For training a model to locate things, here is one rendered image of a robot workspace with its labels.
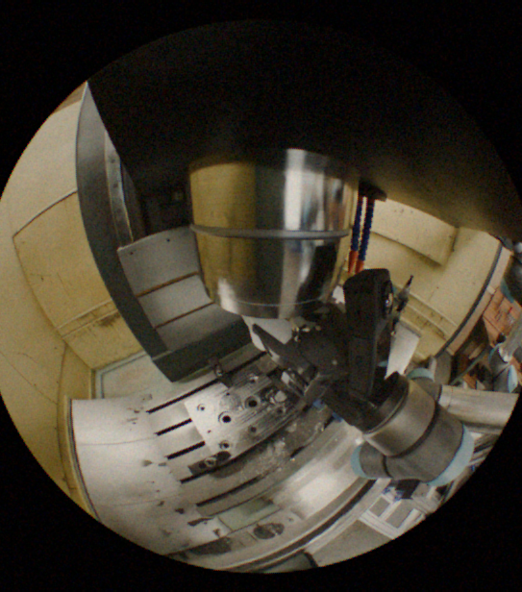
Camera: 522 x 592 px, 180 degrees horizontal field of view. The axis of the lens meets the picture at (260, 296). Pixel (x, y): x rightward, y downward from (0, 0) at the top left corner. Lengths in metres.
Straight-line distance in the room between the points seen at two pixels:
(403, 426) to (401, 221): 1.05
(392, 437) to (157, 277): 0.65
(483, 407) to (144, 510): 1.09
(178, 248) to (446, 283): 1.33
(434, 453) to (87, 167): 0.85
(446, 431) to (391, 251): 1.06
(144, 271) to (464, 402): 0.83
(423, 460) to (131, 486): 0.99
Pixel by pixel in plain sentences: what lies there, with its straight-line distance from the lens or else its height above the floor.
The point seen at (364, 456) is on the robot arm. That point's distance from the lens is 0.30.
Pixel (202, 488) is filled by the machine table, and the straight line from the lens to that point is 0.67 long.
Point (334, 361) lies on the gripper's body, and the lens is 0.15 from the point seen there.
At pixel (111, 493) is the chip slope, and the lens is 1.05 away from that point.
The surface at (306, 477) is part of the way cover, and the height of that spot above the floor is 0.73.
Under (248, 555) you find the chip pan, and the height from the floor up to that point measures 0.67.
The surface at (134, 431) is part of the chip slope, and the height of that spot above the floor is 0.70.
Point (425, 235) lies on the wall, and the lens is 1.11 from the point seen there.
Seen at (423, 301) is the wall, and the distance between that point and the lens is 1.20.
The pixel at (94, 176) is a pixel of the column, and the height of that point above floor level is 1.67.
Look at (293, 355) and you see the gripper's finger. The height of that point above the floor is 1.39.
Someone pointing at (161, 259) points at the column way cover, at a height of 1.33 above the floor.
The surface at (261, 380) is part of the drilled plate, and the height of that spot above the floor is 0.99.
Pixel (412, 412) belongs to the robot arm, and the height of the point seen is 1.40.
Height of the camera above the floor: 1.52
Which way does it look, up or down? 37 degrees down
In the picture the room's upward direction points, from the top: straight up
